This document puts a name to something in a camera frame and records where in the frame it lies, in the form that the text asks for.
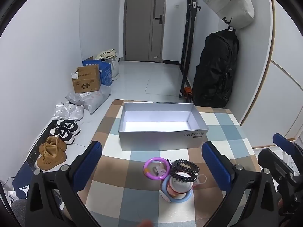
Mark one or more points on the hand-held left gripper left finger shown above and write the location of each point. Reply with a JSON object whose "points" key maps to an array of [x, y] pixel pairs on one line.
{"points": [[87, 163]]}

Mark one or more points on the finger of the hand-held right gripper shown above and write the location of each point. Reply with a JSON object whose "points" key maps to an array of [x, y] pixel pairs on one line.
{"points": [[271, 160], [281, 141]]}

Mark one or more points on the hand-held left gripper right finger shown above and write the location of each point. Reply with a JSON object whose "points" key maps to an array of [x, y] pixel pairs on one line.
{"points": [[214, 165]]}

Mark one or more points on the round white red badge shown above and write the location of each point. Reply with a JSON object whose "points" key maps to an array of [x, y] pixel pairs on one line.
{"points": [[181, 184]]}

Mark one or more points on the grey cardboard box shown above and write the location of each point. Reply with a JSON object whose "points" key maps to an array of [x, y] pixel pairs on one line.
{"points": [[153, 139]]}

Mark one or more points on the checkered tablecloth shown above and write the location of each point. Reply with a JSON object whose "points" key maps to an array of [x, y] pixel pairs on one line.
{"points": [[113, 189]]}

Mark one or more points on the black and white sneaker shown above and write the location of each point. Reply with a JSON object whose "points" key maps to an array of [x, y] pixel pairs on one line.
{"points": [[68, 125], [62, 136]]}

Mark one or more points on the tan suede boot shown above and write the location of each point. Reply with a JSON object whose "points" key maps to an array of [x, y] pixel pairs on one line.
{"points": [[51, 159], [55, 144]]}

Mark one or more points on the white wardrobe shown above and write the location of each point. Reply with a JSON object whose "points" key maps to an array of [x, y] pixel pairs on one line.
{"points": [[272, 87]]}

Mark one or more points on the crumpled silver plastic bag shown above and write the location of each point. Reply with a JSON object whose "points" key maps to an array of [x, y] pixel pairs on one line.
{"points": [[68, 111]]}

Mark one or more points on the black shoe mat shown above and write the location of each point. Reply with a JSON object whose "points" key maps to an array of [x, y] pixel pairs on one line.
{"points": [[35, 144]]}

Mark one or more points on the small clear pink charm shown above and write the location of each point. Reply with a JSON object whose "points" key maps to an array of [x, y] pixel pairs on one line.
{"points": [[158, 170]]}

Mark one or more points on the grey plastic parcel bag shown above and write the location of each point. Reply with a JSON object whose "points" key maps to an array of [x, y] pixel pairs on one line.
{"points": [[94, 99]]}

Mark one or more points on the blue shoe box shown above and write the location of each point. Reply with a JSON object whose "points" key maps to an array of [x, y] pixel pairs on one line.
{"points": [[21, 182]]}

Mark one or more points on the small orange object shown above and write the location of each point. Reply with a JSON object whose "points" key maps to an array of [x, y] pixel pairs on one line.
{"points": [[188, 90]]}

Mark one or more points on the white power strip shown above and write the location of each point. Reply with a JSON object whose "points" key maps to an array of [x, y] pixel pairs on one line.
{"points": [[10, 194]]}

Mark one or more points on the brown cardboard box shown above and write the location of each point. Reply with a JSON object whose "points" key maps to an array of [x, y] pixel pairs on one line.
{"points": [[86, 80]]}

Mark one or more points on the black backpack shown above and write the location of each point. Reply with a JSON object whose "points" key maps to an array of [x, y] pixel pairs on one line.
{"points": [[213, 75]]}

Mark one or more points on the blue cardboard box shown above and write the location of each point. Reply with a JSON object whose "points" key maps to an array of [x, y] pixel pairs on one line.
{"points": [[106, 74]]}

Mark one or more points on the beige cloth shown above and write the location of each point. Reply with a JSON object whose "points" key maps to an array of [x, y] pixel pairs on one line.
{"points": [[106, 54]]}

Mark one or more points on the black metal rack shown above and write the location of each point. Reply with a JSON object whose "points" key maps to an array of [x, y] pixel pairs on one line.
{"points": [[189, 40]]}

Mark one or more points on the grey entrance door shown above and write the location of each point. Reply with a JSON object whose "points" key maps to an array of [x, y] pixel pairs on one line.
{"points": [[139, 28]]}

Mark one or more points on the white duffel bag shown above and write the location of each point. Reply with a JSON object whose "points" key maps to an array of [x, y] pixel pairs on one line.
{"points": [[234, 4]]}

